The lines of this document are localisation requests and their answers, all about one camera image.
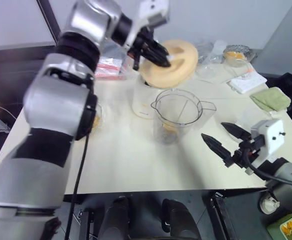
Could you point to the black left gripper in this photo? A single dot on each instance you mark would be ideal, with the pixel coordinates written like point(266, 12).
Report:
point(142, 45)

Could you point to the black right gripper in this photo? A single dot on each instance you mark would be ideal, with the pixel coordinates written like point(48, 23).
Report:
point(247, 152)

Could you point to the yellow round lid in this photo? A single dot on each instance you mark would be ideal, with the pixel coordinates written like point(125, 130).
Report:
point(181, 67)

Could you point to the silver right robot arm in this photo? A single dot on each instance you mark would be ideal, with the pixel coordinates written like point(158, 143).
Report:
point(286, 177)

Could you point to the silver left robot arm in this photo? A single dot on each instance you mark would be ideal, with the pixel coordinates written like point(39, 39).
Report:
point(56, 100)

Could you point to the white blender base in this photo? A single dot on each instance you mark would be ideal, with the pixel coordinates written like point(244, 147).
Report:
point(142, 100)

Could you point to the clear plastic measuring jug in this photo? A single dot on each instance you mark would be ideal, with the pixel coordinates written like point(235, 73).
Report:
point(176, 112)

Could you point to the green tray with orange food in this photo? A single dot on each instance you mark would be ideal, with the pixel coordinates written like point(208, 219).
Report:
point(283, 225)

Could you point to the plastic bag with silver contents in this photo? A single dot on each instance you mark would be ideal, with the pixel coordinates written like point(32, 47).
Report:
point(204, 52)

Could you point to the zip bag with pink packets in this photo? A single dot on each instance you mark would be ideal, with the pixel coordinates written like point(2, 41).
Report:
point(108, 68)

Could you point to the clear plastic cup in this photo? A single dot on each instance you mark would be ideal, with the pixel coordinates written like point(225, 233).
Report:
point(209, 72)

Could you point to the green folded cloth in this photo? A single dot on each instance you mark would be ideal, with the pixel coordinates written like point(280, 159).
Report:
point(271, 100)

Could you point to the clear plastic bottle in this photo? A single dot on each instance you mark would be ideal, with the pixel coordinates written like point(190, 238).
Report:
point(218, 48)

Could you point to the white round device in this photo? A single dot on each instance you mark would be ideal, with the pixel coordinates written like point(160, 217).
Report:
point(269, 203)

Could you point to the glass bowl with orange pieces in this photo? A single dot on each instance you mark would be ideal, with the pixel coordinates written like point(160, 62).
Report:
point(238, 55)

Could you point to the wavy clear glass bowl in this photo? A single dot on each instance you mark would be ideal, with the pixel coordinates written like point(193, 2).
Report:
point(99, 112)

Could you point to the dark rounded shape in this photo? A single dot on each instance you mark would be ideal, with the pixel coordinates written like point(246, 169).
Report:
point(116, 220)
point(178, 220)

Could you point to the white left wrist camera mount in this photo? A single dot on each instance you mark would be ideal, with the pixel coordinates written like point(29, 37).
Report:
point(152, 12)

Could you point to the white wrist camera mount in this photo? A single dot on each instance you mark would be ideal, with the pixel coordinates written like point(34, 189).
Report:
point(152, 12)
point(271, 136)

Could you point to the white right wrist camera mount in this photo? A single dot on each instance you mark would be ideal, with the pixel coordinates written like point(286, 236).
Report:
point(271, 136)

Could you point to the black table frame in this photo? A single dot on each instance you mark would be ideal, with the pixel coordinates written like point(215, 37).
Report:
point(219, 215)

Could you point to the dark slanted post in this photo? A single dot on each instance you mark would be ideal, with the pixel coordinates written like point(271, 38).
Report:
point(48, 22)

